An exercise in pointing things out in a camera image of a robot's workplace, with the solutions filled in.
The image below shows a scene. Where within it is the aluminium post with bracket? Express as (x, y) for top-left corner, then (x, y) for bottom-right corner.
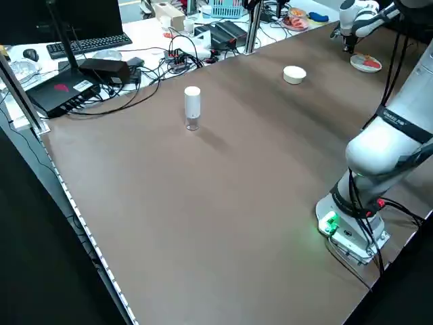
(245, 0), (262, 55)

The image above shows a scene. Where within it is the yellow plate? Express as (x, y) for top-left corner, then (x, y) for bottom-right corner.
(306, 12), (331, 26)

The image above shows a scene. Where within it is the cardboard box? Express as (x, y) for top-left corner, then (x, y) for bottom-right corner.
(151, 2), (187, 28)

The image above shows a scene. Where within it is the black computer monitor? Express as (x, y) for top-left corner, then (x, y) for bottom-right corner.
(0, 0), (124, 47)

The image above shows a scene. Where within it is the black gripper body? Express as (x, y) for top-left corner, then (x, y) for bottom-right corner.
(340, 30), (359, 47)

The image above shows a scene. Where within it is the blue plastic basket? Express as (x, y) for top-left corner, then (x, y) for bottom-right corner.
(210, 0), (245, 18)

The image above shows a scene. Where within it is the clear plastic bowl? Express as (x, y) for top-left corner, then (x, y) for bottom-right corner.
(91, 49), (123, 64)

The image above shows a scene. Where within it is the white bowl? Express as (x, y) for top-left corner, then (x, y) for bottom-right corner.
(282, 65), (307, 85)

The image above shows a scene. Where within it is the black keyboard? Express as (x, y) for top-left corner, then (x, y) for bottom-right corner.
(45, 34), (133, 60)

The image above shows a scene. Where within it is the aluminium frame rail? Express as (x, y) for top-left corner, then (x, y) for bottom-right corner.
(0, 53), (51, 137)

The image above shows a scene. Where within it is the black rectangular brick box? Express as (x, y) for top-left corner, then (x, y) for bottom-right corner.
(78, 58), (131, 85)

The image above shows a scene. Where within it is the black monitor stand pole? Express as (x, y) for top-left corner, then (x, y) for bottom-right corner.
(47, 0), (81, 72)

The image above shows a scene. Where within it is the pink plate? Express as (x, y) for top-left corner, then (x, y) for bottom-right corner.
(281, 14), (310, 32)

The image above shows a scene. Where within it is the white oil pot clear base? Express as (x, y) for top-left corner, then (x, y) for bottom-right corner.
(183, 86), (202, 131)

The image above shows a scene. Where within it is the black router red logo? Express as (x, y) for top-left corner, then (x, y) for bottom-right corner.
(25, 67), (102, 118)

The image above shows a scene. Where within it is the black desk cable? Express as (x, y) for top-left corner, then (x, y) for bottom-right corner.
(66, 64), (162, 118)

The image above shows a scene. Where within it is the black power supply unit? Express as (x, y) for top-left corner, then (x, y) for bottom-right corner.
(202, 20), (248, 49)

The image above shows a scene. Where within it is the clear plastic container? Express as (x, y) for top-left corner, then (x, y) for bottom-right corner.
(8, 60), (43, 84)

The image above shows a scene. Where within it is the hub with red plugs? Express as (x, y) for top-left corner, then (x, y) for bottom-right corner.
(163, 48), (191, 72)

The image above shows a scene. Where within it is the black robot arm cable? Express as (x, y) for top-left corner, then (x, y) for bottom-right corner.
(326, 32), (427, 292)

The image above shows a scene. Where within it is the round white plate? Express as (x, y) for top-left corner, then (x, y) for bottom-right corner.
(350, 53), (383, 74)

